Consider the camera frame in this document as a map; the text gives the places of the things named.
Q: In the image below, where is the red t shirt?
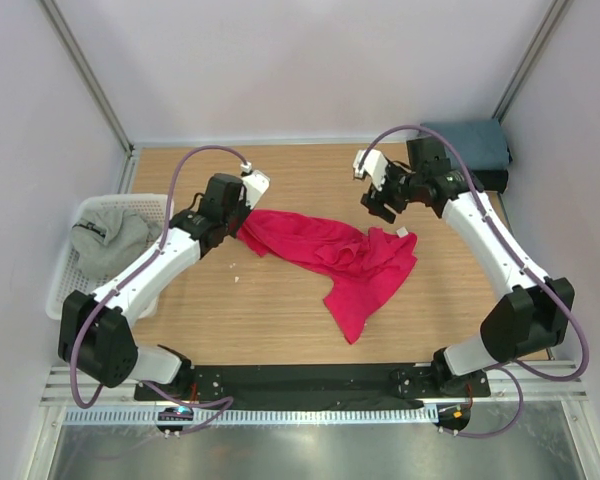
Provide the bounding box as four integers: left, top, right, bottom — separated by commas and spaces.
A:
237, 210, 418, 344

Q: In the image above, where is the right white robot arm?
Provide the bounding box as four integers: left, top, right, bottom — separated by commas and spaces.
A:
353, 138, 575, 396

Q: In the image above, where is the grey t shirt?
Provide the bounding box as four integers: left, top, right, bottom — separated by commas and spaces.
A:
70, 209, 162, 278

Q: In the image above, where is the aluminium frame post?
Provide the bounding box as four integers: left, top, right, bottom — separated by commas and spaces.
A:
492, 0, 574, 123
38, 0, 134, 156

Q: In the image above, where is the white perforated plastic basket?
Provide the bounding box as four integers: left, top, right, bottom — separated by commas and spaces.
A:
46, 194, 173, 320

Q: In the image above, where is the folded black t shirt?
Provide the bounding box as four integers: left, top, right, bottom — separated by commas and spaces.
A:
472, 170, 509, 194

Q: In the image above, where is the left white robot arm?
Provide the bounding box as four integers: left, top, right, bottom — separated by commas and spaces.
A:
58, 170, 270, 400

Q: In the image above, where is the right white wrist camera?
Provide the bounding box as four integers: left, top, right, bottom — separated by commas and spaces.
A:
352, 149, 389, 192

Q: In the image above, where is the right aluminium frame post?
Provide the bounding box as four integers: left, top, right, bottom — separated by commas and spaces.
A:
492, 0, 574, 123

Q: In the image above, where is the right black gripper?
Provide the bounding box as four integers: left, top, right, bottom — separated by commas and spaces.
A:
359, 160, 422, 225

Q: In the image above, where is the left aluminium frame post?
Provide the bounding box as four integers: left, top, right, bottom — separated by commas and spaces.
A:
38, 0, 134, 156

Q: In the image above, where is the folded blue t shirt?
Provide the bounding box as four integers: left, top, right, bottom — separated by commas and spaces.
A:
421, 119, 511, 171

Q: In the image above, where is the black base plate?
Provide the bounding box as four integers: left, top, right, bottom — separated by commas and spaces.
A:
163, 363, 491, 411

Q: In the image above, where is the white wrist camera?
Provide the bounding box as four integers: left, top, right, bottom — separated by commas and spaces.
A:
240, 162, 270, 209
352, 149, 389, 192

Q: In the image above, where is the white slotted cable duct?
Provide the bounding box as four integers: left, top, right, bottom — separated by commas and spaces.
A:
63, 404, 438, 427

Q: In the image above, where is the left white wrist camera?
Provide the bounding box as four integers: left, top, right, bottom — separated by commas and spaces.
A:
240, 162, 270, 209

